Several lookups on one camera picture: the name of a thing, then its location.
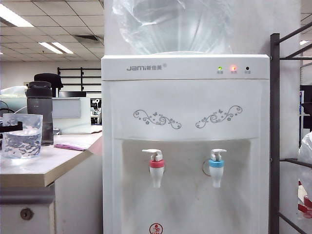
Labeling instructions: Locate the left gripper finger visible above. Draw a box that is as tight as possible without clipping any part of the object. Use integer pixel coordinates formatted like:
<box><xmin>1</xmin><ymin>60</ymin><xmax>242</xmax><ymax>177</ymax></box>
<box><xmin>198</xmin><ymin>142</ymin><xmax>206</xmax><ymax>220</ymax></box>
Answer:
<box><xmin>2</xmin><ymin>121</ymin><xmax>23</xmax><ymax>134</ymax></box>

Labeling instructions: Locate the dark poster with white figure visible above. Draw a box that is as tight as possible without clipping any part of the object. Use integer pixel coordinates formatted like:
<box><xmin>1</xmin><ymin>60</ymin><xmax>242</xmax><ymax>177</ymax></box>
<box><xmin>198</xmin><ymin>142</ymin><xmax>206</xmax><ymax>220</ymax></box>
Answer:
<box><xmin>90</xmin><ymin>98</ymin><xmax>102</xmax><ymax>125</ymax></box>

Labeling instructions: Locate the red hot water tap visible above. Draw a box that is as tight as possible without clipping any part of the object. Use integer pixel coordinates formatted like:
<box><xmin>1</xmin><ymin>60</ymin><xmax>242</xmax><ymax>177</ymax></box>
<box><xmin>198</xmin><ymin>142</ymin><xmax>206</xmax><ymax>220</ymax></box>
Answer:
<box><xmin>141</xmin><ymin>148</ymin><xmax>166</xmax><ymax>188</ymax></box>

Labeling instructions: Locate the dark grey sports bottle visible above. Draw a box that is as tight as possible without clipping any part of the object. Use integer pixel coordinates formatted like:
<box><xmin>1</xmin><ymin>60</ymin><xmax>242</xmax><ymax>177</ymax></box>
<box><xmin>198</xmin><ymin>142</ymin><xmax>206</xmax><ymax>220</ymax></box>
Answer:
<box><xmin>25</xmin><ymin>81</ymin><xmax>54</xmax><ymax>146</ymax></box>

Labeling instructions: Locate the blue cold water tap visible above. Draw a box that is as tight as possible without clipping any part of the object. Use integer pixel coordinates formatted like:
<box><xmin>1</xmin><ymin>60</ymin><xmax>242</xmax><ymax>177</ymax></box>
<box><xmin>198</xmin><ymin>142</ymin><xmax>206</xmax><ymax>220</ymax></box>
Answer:
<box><xmin>208</xmin><ymin>148</ymin><xmax>228</xmax><ymax>188</ymax></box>

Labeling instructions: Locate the clear plastic mug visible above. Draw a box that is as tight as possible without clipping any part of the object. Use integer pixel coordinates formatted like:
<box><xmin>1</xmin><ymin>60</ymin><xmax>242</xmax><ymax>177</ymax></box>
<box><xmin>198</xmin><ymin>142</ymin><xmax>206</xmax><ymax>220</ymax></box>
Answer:
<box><xmin>1</xmin><ymin>113</ymin><xmax>44</xmax><ymax>159</ymax></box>

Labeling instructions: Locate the pink paper sheet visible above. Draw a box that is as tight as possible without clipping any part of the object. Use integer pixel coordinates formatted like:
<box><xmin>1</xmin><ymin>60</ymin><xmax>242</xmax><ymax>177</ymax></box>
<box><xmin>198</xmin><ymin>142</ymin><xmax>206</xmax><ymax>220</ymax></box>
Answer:
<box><xmin>53</xmin><ymin>142</ymin><xmax>92</xmax><ymax>152</ymax></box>

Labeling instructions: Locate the white plastic bag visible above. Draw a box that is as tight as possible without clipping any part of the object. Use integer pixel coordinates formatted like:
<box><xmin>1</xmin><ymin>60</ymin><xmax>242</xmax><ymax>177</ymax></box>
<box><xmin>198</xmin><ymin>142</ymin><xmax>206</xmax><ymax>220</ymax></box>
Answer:
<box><xmin>297</xmin><ymin>130</ymin><xmax>312</xmax><ymax>195</ymax></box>

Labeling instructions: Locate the bagged clear water jug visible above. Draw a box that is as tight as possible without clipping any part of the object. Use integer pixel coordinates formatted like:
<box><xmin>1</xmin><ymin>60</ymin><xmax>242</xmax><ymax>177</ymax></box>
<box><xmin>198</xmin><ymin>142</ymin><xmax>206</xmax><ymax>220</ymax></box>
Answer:
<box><xmin>112</xmin><ymin>0</ymin><xmax>234</xmax><ymax>56</ymax></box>

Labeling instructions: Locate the white grey partition box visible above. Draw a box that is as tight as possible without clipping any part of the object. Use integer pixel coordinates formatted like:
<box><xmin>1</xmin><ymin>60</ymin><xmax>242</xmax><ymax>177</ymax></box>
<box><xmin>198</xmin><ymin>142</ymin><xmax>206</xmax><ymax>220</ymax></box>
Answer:
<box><xmin>51</xmin><ymin>97</ymin><xmax>91</xmax><ymax>134</ymax></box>

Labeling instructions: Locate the black metal rack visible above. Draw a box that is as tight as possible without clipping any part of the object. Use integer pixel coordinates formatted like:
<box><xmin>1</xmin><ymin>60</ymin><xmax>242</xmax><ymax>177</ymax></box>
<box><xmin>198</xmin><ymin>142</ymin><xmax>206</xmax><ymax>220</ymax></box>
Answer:
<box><xmin>270</xmin><ymin>21</ymin><xmax>312</xmax><ymax>234</ymax></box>

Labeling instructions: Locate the black office chair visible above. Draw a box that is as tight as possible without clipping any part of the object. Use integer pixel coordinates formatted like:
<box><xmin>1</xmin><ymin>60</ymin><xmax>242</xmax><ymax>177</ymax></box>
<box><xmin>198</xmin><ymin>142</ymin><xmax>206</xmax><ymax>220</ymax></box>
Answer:
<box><xmin>34</xmin><ymin>73</ymin><xmax>64</xmax><ymax>98</ymax></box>

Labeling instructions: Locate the translucent plastic cover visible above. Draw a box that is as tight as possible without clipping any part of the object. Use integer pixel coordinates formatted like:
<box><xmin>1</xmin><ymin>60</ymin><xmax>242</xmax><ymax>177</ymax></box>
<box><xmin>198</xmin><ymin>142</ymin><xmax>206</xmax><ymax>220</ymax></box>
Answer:
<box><xmin>0</xmin><ymin>85</ymin><xmax>28</xmax><ymax>115</ymax></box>

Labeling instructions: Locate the round drawer lock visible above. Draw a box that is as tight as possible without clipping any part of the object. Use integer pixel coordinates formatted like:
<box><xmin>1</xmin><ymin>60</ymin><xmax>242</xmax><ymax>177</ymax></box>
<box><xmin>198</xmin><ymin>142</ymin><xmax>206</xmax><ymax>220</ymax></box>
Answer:
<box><xmin>19</xmin><ymin>208</ymin><xmax>35</xmax><ymax>221</ymax></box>

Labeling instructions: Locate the black background shelf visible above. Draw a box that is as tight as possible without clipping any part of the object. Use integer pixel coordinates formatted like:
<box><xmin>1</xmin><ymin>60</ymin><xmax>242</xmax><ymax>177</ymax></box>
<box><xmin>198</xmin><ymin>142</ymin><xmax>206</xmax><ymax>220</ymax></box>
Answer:
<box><xmin>57</xmin><ymin>67</ymin><xmax>102</xmax><ymax>94</ymax></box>

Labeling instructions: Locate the double tube ceiling light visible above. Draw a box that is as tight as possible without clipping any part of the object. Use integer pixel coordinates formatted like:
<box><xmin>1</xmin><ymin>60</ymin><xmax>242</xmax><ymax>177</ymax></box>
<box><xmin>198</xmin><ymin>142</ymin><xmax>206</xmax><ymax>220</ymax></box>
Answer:
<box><xmin>38</xmin><ymin>41</ymin><xmax>74</xmax><ymax>55</ymax></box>

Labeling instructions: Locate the red box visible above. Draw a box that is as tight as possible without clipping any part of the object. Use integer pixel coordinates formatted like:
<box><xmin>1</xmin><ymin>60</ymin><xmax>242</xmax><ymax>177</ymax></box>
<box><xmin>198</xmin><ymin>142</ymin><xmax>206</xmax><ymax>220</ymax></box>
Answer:
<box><xmin>297</xmin><ymin>195</ymin><xmax>312</xmax><ymax>219</ymax></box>

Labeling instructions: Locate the white water dispenser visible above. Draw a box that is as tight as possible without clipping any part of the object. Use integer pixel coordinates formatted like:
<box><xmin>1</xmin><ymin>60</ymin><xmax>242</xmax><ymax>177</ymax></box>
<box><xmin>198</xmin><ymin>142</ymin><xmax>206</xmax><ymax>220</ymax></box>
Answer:
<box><xmin>100</xmin><ymin>55</ymin><xmax>271</xmax><ymax>234</ymax></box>

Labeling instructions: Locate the black monitor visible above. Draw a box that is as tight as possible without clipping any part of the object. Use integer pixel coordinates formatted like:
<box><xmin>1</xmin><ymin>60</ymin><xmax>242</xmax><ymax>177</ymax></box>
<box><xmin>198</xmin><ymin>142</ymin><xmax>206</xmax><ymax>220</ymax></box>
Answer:
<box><xmin>58</xmin><ymin>91</ymin><xmax>87</xmax><ymax>98</ymax></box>

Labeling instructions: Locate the white desk with drawer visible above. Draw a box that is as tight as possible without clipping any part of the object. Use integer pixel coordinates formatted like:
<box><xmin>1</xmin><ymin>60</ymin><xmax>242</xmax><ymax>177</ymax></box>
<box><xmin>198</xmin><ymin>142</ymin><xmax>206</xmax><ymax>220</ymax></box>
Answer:
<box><xmin>0</xmin><ymin>133</ymin><xmax>103</xmax><ymax>234</ymax></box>

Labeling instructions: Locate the black cabinet with blue book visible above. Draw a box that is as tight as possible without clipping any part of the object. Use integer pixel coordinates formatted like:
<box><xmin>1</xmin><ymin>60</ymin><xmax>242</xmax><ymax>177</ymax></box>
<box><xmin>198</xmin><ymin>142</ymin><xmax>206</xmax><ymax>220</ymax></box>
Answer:
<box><xmin>299</xmin><ymin>85</ymin><xmax>312</xmax><ymax>130</ymax></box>

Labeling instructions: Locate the large ceiling light panel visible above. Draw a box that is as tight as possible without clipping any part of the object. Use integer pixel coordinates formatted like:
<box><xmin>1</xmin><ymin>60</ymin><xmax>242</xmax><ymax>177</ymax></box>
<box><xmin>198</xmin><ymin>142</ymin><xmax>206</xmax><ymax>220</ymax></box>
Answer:
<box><xmin>0</xmin><ymin>3</ymin><xmax>34</xmax><ymax>28</ymax></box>

